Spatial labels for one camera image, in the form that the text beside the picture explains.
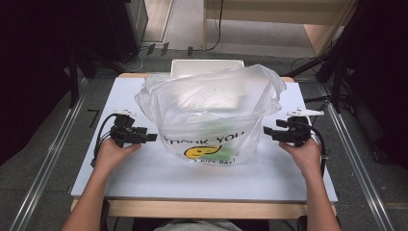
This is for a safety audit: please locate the black metal stand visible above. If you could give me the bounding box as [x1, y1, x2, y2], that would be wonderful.
[67, 47, 82, 109]

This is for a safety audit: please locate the wooden table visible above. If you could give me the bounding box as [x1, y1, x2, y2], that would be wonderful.
[70, 72, 338, 221]

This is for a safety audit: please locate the person's right hand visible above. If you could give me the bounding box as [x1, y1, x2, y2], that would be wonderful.
[278, 138, 323, 180]

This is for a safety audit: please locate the black tripod stand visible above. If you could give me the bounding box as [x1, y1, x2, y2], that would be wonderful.
[281, 38, 354, 114]

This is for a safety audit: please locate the left hand-held gripper black cable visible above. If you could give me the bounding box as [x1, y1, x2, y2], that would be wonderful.
[89, 113, 119, 168]

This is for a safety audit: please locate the hanging black cable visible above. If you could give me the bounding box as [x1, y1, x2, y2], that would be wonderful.
[205, 0, 225, 53]

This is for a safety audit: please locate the translucent smiley plastic bag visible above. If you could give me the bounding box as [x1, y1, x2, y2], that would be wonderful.
[134, 64, 288, 166]

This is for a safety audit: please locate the dark cabinet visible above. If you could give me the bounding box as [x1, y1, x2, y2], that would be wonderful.
[104, 0, 149, 64]

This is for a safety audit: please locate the person's left hand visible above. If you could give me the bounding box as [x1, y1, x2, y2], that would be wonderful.
[93, 138, 142, 177]

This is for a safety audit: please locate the white floor cable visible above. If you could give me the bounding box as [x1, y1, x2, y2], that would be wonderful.
[118, 47, 144, 73]

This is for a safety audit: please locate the light wooden desk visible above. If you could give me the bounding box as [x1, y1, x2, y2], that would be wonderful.
[202, 0, 358, 58]

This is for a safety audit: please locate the person's grey clothing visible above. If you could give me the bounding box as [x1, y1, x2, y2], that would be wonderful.
[153, 218, 244, 231]

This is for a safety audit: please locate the metal floor rail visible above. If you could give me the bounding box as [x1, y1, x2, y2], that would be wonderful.
[9, 77, 89, 231]
[317, 81, 396, 231]

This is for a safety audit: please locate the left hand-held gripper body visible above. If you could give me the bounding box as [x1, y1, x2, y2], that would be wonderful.
[110, 109, 148, 149]

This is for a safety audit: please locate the white plastic bin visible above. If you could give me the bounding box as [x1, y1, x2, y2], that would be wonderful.
[169, 58, 245, 79]

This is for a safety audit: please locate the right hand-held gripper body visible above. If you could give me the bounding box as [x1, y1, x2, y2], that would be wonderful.
[271, 108, 325, 148]

